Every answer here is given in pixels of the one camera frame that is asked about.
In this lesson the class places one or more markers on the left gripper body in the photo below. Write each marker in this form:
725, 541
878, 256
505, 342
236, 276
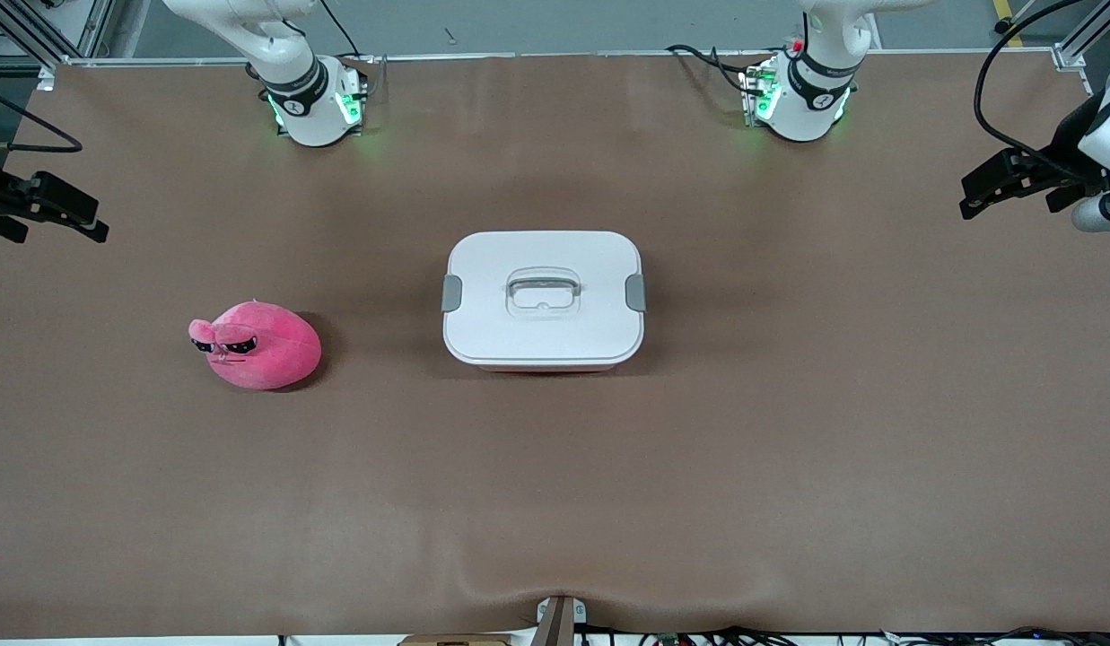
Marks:
1062, 155

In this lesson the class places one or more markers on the pink plush toy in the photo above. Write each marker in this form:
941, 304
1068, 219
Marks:
267, 354

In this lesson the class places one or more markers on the white box lid grey clips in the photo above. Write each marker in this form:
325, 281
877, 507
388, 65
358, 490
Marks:
554, 336

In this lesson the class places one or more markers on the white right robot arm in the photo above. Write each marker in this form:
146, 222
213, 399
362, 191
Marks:
312, 117

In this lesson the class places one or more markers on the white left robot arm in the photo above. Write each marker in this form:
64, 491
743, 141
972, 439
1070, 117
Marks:
810, 112

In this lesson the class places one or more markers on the pink plastic storage box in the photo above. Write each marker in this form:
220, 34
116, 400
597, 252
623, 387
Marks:
546, 367

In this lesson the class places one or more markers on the brown table mat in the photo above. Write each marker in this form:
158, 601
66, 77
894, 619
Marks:
554, 493

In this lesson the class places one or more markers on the aluminium frame post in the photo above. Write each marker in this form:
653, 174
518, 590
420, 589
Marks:
1079, 45

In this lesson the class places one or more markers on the aluminium frame struts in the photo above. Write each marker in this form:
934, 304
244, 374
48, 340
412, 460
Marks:
97, 22

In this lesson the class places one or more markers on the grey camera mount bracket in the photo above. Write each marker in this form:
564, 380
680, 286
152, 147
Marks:
559, 624

